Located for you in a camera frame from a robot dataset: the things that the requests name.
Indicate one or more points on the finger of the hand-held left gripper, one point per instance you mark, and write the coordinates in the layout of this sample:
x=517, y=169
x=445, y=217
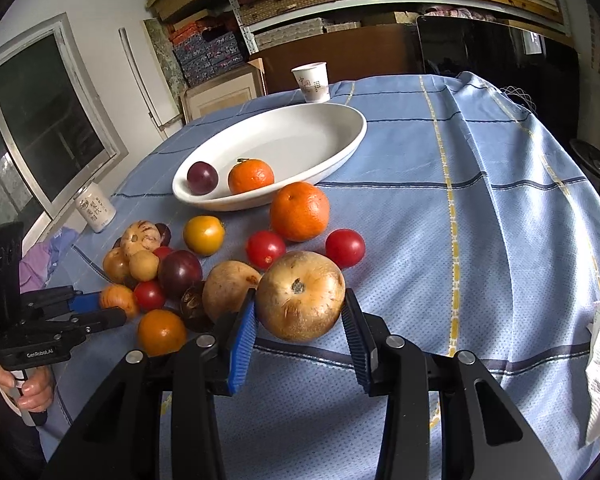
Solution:
x=105, y=319
x=85, y=302

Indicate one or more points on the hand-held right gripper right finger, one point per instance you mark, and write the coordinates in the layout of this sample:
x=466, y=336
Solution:
x=355, y=345

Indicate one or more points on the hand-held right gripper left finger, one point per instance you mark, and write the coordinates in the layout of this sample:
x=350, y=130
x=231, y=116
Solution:
x=242, y=345

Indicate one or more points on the medium brown pear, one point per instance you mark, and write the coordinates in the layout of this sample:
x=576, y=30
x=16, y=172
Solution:
x=227, y=290

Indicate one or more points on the large brown pear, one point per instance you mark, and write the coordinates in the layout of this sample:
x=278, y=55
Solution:
x=300, y=295

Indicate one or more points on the pale pink pomegranate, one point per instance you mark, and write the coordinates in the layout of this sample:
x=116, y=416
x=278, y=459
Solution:
x=140, y=236

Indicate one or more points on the wrinkled purple passion fruit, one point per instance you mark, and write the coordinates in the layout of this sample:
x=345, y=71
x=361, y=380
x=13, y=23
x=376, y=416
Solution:
x=165, y=232

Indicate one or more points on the large orange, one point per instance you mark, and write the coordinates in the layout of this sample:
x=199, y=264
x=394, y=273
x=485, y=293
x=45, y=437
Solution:
x=300, y=211

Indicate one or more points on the white oval plate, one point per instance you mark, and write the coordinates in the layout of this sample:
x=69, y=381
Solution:
x=290, y=140

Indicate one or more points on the person's left hand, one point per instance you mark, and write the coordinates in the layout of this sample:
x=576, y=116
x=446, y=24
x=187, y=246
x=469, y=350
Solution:
x=37, y=392

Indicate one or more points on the purple cloth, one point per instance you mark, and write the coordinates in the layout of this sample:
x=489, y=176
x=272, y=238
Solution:
x=35, y=265

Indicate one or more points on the small red tomato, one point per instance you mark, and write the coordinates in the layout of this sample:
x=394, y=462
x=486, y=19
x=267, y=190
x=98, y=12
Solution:
x=149, y=296

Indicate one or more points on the yellow orange tomato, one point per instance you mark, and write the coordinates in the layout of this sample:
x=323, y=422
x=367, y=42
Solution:
x=161, y=332

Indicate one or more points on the brown mangosteen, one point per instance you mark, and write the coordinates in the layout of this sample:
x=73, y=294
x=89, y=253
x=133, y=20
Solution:
x=195, y=307

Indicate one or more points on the white printed paper cup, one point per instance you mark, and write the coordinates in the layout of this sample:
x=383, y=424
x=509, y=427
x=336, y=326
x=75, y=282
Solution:
x=95, y=210
x=312, y=85

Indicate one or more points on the blue checked tablecloth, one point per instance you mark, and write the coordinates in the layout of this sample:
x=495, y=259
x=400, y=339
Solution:
x=480, y=260

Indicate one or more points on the mandarin with green stem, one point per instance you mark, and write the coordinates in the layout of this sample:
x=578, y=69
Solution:
x=251, y=177

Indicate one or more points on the white framed window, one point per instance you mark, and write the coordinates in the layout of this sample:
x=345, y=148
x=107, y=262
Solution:
x=55, y=110

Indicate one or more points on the long white strip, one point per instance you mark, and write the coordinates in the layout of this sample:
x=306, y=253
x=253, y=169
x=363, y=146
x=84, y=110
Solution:
x=135, y=75

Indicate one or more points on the green marbled board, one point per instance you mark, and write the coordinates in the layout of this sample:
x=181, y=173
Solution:
x=162, y=60

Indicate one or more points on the stack of blue patterned boxes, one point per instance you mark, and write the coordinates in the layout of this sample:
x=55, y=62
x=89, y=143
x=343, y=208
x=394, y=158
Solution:
x=205, y=55

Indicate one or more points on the brown wooden board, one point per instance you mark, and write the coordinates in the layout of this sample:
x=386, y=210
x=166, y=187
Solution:
x=355, y=55

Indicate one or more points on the black round stool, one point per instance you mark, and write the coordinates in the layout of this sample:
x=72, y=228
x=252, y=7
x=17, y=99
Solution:
x=592, y=160

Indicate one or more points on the white metal shelf rack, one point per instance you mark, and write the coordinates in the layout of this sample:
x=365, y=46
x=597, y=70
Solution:
x=245, y=30

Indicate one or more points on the glossy black panel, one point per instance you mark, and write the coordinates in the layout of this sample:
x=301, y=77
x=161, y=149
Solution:
x=480, y=50

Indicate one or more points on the pink patterned cloth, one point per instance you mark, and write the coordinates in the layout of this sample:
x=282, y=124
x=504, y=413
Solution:
x=455, y=11

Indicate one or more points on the pale wooden picture frame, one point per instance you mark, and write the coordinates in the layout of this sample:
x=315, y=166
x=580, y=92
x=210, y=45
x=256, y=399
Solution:
x=220, y=95

